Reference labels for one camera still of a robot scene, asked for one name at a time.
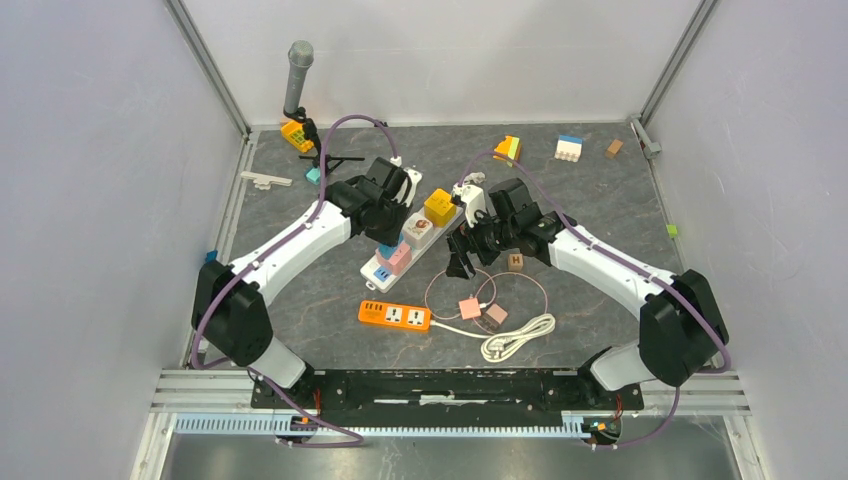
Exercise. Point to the large pink cube adapter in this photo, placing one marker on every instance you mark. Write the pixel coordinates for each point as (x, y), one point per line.
(394, 259)

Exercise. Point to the yellow cube socket adapter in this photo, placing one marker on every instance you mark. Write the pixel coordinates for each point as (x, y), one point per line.
(439, 209)

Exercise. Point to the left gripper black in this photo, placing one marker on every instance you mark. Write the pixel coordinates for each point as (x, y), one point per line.
(390, 237)

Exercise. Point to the brown wooden block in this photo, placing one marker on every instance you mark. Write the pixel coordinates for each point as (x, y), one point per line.
(614, 148)

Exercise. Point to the orange green toy blocks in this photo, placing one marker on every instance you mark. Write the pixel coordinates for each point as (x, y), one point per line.
(508, 150)

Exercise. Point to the orange power strip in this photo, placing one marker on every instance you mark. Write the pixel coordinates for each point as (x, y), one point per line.
(396, 316)

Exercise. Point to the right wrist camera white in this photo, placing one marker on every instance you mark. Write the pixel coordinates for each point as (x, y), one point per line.
(471, 197)

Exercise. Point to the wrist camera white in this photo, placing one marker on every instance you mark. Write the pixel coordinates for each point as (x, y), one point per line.
(471, 197)
(411, 180)

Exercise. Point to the small pink charger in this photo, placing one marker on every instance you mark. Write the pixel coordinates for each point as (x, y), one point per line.
(470, 308)

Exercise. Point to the wooden letter cube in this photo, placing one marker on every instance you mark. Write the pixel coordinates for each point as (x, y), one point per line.
(515, 262)

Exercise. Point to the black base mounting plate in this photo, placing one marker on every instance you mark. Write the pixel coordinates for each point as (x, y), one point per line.
(489, 397)

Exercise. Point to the white flat plastic piece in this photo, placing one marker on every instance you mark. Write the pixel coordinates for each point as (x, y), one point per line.
(264, 181)

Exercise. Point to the white cube socket adapter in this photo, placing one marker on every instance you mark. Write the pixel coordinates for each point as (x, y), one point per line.
(418, 231)

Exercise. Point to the dusty pink usb adapter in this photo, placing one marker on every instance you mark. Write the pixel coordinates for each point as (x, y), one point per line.
(493, 318)

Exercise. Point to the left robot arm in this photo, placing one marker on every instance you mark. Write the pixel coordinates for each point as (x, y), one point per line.
(231, 300)

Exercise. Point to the white multicolour power strip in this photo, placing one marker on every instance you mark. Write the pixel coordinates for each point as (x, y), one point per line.
(378, 279)

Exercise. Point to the grey microphone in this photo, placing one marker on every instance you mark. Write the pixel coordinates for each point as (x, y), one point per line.
(300, 57)

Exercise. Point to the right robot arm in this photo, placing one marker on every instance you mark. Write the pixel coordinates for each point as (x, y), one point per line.
(681, 328)

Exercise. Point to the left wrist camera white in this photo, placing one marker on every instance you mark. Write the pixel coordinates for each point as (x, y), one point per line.
(411, 180)

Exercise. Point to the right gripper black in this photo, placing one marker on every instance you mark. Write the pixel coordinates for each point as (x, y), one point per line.
(459, 264)

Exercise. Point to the white blue toy block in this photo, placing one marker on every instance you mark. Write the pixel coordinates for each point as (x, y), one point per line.
(568, 148)

